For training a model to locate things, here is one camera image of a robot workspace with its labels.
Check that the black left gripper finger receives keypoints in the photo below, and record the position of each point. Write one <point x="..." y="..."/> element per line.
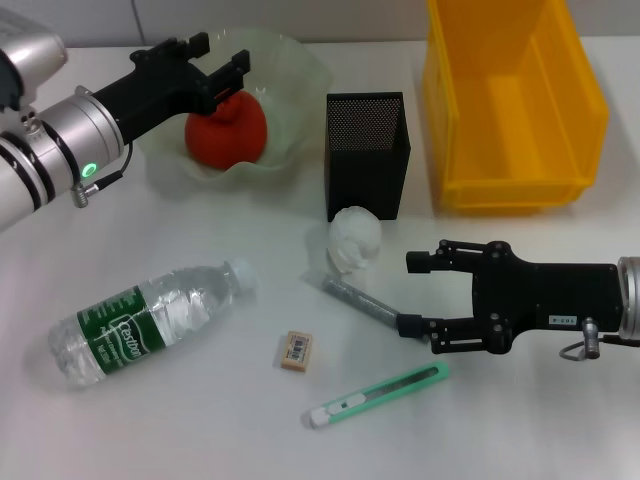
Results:
<point x="192" y="45"/>
<point x="230" y="75"/>

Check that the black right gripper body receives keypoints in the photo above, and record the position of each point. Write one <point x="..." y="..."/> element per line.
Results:
<point x="550" y="300"/>

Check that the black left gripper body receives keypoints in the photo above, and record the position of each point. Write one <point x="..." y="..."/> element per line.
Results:
<point x="160" y="90"/>

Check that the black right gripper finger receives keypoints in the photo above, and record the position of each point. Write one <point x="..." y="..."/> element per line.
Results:
<point x="420" y="262"/>
<point x="412" y="326"/>

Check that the grey pen with clear cap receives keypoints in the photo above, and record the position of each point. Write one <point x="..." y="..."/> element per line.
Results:
<point x="350" y="296"/>

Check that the white paper ball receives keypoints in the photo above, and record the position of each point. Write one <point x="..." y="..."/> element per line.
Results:
<point x="355" y="237"/>

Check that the green utility knife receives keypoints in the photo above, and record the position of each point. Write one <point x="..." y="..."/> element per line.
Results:
<point x="380" y="392"/>

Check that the beige eraser with barcode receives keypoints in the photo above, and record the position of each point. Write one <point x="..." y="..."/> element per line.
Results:
<point x="296" y="350"/>

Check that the clear green-label water bottle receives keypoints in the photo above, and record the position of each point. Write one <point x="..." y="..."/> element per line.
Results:
<point x="150" y="315"/>

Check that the pale green glass fruit plate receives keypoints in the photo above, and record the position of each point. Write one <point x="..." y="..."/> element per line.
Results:
<point x="295" y="100"/>

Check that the black mesh pen holder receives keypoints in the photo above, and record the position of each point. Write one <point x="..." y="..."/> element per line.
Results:
<point x="365" y="175"/>

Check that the yellow plastic bin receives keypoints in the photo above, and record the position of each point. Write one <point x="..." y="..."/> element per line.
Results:
<point x="550" y="125"/>

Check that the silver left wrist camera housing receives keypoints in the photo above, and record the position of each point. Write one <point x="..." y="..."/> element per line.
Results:
<point x="35" y="50"/>

